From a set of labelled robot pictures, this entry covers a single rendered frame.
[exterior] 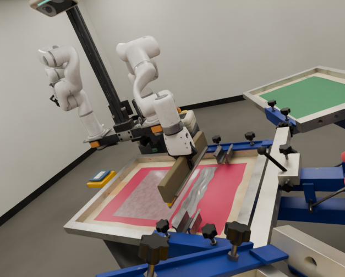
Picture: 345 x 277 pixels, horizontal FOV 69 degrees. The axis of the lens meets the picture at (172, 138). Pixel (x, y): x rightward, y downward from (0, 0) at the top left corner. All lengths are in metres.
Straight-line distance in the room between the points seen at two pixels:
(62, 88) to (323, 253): 1.43
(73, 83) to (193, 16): 3.58
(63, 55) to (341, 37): 3.92
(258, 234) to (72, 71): 1.25
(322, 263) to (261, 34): 4.29
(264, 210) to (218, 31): 4.20
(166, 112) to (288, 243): 0.55
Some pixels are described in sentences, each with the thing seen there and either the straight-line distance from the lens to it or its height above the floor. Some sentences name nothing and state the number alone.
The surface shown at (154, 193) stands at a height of 0.95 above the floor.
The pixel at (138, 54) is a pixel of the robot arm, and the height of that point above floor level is 1.53.
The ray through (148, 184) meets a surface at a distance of 1.27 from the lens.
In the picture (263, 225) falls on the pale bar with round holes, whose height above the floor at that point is 1.04.
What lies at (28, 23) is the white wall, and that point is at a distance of 5.22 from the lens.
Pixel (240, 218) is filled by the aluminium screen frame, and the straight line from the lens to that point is 0.86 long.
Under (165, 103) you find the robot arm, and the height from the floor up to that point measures 1.36.
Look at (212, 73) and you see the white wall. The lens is 4.98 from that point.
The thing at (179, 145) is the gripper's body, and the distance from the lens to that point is 0.94.
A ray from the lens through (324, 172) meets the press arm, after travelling 0.90.
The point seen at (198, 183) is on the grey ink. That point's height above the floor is 0.96.
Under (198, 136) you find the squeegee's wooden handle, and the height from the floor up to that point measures 1.14.
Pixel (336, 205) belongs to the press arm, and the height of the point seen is 0.92.
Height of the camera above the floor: 1.57
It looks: 21 degrees down
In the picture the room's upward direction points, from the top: 21 degrees counter-clockwise
